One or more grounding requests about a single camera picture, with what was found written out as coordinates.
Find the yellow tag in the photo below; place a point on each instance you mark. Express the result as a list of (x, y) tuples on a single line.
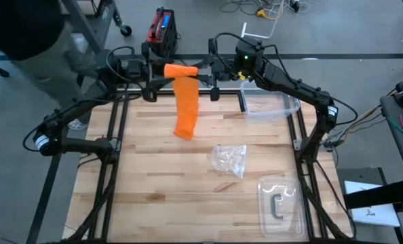
[(243, 76)]

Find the white paper sheet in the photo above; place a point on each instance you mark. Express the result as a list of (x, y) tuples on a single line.
[(374, 215)]

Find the yellow power plug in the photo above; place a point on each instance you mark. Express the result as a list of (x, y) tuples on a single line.
[(261, 13)]

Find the black flat bar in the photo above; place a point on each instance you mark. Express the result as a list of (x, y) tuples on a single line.
[(378, 196)]

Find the clear plastic container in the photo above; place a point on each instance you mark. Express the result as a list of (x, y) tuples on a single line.
[(269, 105)]

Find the black aluminium rig frame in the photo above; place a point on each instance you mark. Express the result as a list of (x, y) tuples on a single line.
[(123, 122)]

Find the red black battery box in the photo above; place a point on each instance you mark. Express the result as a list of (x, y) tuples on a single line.
[(162, 27)]

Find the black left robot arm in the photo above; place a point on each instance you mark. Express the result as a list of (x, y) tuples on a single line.
[(76, 110)]

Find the white T-shaped bar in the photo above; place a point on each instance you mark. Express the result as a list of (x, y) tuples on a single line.
[(257, 36)]

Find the crumpled clear plastic bag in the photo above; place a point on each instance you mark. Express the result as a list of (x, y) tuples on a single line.
[(228, 159)]

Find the person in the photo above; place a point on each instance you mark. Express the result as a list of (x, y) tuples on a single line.
[(18, 27)]

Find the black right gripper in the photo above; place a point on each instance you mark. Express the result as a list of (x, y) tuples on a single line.
[(225, 67)]

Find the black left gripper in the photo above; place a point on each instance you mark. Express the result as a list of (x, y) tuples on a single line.
[(137, 69)]

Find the black side table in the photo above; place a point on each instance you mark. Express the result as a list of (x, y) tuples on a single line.
[(400, 135)]

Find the orange elastic bandage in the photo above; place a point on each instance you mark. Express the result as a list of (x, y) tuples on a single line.
[(186, 108)]

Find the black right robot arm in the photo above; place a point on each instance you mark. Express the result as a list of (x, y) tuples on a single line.
[(300, 91)]

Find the grey rolling workbench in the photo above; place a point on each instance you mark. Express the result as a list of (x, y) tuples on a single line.
[(86, 25)]

